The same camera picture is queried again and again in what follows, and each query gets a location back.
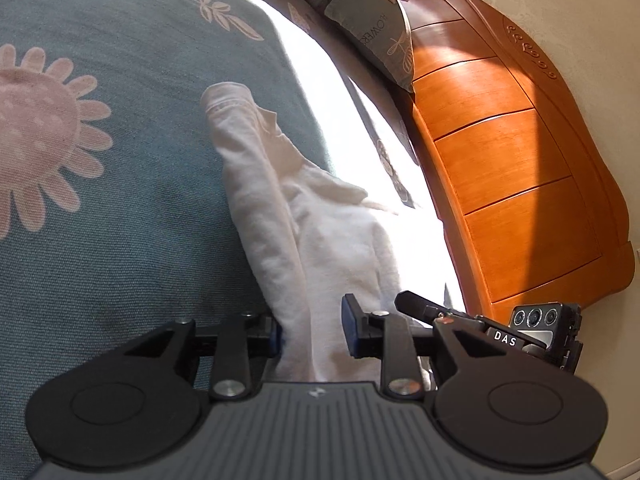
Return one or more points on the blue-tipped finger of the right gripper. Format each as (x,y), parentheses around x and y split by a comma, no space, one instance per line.
(420,308)

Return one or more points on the black DAS camera box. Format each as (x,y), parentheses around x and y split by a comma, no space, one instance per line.
(557,326)

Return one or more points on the orange wooden headboard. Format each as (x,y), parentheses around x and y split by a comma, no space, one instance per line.
(531,211)

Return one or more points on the teal floral bed sheet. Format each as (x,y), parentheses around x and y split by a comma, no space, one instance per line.
(114,218)

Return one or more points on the grey-green flower pillow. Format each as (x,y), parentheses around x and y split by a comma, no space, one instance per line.
(379,29)

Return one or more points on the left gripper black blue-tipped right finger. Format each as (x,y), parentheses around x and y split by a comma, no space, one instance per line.
(387,337)

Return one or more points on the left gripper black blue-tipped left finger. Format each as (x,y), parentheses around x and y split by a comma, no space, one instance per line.
(245,338)

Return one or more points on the white Remember Memory t-shirt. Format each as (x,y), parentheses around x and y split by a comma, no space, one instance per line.
(309,238)

